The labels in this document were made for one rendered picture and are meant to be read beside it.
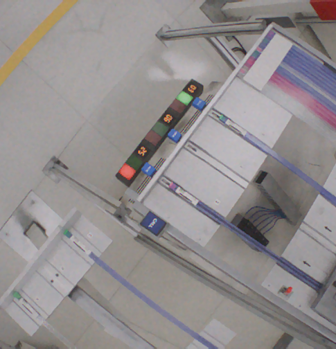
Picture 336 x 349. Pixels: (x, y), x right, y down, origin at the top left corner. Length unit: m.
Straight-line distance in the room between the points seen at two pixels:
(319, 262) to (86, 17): 1.29
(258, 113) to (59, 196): 0.93
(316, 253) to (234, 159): 0.34
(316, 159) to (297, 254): 0.62
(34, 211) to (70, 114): 0.41
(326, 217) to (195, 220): 0.35
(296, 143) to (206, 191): 0.55
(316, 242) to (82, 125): 1.06
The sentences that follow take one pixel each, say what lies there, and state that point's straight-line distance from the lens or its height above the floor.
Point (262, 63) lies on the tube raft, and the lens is 1.31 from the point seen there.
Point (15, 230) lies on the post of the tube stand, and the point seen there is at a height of 0.01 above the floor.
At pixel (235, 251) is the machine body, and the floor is 0.62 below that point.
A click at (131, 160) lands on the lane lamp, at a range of 1.21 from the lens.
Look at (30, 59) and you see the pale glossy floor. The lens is 1.77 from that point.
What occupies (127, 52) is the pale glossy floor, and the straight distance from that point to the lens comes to 1.91.
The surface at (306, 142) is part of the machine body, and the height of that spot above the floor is 0.62.
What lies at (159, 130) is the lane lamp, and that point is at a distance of 1.23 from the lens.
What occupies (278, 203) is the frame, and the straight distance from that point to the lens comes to 1.55.
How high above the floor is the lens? 1.72
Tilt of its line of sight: 57 degrees down
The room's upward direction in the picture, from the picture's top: 110 degrees clockwise
